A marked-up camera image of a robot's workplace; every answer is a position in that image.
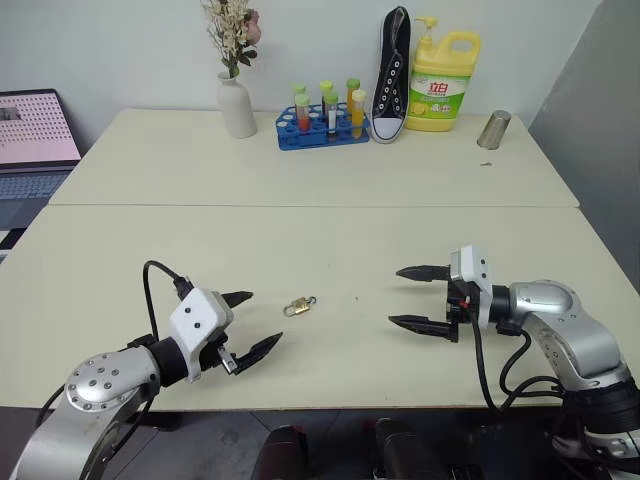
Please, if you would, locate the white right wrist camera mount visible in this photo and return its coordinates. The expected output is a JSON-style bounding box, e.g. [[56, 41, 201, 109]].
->
[[449, 244, 495, 332]]

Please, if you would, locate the dried flower bouquet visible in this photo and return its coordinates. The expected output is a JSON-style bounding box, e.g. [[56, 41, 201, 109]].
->
[[199, 0, 262, 80]]

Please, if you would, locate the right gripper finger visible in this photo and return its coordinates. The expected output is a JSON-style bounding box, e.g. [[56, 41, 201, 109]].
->
[[388, 314, 459, 344], [395, 263, 452, 284]]

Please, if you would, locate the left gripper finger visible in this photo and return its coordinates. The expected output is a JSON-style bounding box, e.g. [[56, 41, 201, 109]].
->
[[232, 331, 284, 377], [221, 290, 255, 310]]

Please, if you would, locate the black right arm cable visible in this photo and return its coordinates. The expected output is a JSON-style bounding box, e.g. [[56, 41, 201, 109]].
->
[[468, 317, 569, 416]]

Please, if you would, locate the green-capped tube, red liquid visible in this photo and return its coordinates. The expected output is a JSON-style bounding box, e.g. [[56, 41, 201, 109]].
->
[[292, 83, 312, 135]]

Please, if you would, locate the white ceramic vase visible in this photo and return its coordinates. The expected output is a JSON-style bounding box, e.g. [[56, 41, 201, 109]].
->
[[216, 72, 258, 140]]

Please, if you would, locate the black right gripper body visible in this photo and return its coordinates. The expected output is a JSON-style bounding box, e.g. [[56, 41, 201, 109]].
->
[[445, 277, 474, 344]]

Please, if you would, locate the dark rounded shape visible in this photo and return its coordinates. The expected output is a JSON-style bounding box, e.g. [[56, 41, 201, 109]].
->
[[249, 424, 310, 480], [372, 417, 441, 480]]

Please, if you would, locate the green-capped tube, white label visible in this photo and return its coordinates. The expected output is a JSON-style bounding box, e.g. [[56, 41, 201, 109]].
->
[[323, 91, 340, 143]]

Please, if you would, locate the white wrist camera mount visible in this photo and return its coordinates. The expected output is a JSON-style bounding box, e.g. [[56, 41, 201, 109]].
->
[[167, 287, 227, 385], [449, 244, 495, 332]]

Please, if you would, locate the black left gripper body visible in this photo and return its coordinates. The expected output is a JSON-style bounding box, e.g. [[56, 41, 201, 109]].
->
[[198, 294, 238, 376]]

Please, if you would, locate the metal cup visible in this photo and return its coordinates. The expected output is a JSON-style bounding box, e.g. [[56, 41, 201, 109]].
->
[[475, 109, 512, 150]]

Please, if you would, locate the black canvas sneaker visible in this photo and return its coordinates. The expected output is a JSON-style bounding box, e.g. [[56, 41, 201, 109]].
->
[[368, 5, 414, 145]]

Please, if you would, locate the yellow-capped tube, orange liquid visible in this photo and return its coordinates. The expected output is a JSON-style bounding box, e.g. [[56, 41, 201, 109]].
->
[[350, 89, 369, 140]]

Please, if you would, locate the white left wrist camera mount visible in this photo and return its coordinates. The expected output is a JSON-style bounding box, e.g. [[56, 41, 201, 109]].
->
[[167, 287, 227, 385]]

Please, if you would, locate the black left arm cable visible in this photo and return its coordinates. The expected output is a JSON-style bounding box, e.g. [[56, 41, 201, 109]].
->
[[142, 259, 195, 346]]

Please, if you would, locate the yellow dish soap bottle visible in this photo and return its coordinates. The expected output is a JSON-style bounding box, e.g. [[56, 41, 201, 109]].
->
[[403, 15, 482, 133]]

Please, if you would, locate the open laptop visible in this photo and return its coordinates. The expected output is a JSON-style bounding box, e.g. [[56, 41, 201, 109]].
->
[[0, 89, 83, 231]]

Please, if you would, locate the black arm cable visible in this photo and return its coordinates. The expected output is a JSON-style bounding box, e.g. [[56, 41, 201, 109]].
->
[[142, 259, 195, 346], [468, 317, 569, 416]]

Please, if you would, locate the blue test tube rack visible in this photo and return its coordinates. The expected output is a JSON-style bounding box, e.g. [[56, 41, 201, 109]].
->
[[274, 102, 372, 151]]

